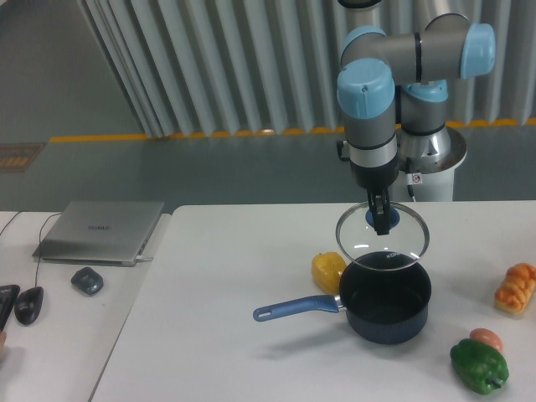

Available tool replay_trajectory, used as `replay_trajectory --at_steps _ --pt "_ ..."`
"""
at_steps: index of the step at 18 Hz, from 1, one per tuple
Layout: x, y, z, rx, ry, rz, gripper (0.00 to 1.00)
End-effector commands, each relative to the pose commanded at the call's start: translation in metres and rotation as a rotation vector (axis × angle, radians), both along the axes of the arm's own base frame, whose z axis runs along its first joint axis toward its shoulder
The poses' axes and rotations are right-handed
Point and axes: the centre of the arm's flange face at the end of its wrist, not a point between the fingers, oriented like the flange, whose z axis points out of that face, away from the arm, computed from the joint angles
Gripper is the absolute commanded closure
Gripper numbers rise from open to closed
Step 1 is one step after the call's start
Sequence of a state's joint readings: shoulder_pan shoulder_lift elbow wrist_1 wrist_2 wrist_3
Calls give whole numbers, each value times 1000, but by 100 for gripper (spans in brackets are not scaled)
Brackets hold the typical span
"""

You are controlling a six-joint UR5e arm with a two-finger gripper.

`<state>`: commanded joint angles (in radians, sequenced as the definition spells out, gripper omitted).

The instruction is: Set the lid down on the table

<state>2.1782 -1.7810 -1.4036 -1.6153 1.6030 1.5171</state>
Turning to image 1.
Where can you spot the yellow bell pepper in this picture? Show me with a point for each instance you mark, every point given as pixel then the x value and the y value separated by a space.
pixel 327 269

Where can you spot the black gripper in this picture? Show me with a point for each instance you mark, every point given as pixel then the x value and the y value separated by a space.
pixel 377 179

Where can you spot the green bell pepper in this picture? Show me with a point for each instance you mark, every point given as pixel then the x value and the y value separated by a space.
pixel 480 367

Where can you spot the white corrugated partition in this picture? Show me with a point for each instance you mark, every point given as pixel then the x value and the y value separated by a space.
pixel 205 68

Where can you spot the orange braided bread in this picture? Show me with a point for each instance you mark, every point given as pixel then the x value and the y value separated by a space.
pixel 516 289

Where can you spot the person's hand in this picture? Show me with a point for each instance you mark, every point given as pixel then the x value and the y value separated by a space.
pixel 3 339

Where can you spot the black keyboard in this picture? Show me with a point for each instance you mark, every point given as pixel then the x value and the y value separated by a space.
pixel 8 295

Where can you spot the glass lid with blue knob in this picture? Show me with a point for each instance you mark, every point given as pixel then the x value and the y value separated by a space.
pixel 391 242

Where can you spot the silver laptop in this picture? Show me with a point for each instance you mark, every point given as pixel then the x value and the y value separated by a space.
pixel 101 232

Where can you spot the black computer mouse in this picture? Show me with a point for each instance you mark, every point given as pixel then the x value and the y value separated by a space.
pixel 28 304

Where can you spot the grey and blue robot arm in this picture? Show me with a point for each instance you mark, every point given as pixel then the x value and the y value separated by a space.
pixel 392 91

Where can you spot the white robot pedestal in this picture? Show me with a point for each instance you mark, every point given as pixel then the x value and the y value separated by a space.
pixel 427 165

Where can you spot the dark blue saucepan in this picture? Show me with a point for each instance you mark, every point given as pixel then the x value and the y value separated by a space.
pixel 385 296

